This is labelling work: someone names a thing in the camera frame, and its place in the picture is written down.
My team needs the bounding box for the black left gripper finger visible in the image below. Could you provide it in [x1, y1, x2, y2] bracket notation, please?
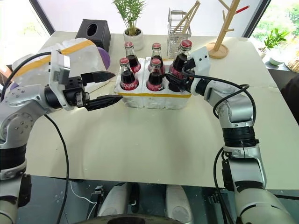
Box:
[80, 70, 116, 86]
[85, 95, 123, 112]

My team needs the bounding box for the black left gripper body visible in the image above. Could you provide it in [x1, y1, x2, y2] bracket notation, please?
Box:
[63, 76, 91, 108]

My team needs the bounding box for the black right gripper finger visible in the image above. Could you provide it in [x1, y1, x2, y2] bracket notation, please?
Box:
[164, 73, 185, 92]

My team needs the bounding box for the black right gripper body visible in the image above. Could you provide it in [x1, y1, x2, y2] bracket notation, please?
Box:
[181, 58, 196, 92]

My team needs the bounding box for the glass cola bottle red cap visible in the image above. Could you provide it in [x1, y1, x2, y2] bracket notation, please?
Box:
[145, 58, 165, 92]
[123, 41, 142, 74]
[168, 39, 193, 92]
[147, 42, 164, 72]
[119, 57, 139, 91]

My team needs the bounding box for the white foam box yellow tape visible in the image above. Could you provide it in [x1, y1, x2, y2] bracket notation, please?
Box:
[11, 37, 103, 94]

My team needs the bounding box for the white foam crate yellow tape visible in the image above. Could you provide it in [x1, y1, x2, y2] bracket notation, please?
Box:
[114, 56, 192, 111]

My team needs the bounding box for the black tissue box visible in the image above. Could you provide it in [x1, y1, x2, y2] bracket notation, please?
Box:
[75, 19, 111, 52]

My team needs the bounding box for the purple round plate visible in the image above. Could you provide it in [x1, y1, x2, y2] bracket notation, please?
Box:
[96, 46, 112, 71]

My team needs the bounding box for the green plant in white pot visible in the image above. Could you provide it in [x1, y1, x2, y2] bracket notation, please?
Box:
[112, 0, 147, 52]

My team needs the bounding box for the wooden mug tree stand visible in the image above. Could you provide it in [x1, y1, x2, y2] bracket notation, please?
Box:
[207, 0, 243, 59]

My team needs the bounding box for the wooden chopstick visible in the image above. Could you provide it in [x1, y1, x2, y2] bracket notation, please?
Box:
[172, 4, 198, 33]
[173, 0, 201, 32]

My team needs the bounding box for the black and silver plug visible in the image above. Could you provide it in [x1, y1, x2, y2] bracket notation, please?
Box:
[94, 185, 105, 211]

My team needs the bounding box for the red marker pen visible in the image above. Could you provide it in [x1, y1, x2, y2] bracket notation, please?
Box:
[235, 5, 250, 14]

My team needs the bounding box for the green leafy potted plant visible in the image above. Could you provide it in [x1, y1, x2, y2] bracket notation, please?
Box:
[257, 27, 291, 54]

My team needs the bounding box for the white rounded robot leg shell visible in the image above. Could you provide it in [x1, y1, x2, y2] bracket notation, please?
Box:
[96, 182, 129, 218]
[165, 184, 194, 220]

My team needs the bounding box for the dark rounded object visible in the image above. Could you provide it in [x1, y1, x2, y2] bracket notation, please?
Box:
[279, 75, 299, 101]

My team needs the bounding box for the woven straw basket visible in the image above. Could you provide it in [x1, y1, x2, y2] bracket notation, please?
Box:
[285, 57, 299, 71]

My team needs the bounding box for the dark rounded robot torso rim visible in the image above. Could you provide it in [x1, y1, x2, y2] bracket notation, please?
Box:
[76, 212, 196, 224]

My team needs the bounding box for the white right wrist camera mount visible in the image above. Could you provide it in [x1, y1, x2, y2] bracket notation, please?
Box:
[188, 46, 211, 76]

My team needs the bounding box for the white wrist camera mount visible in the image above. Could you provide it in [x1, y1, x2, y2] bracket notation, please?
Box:
[188, 46, 211, 76]
[48, 49, 72, 111]

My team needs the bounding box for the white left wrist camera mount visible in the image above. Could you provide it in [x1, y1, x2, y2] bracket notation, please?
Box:
[48, 49, 72, 111]

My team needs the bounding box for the metal wire utensil holder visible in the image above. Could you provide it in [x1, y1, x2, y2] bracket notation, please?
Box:
[167, 7, 193, 58]

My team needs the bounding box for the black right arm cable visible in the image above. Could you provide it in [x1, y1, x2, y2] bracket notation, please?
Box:
[182, 63, 250, 224]

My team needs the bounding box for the dark window frame post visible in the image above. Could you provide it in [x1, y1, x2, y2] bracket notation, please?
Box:
[28, 0, 56, 37]
[242, 0, 272, 38]

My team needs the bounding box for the thin white cable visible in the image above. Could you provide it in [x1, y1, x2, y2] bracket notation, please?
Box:
[69, 180, 98, 217]

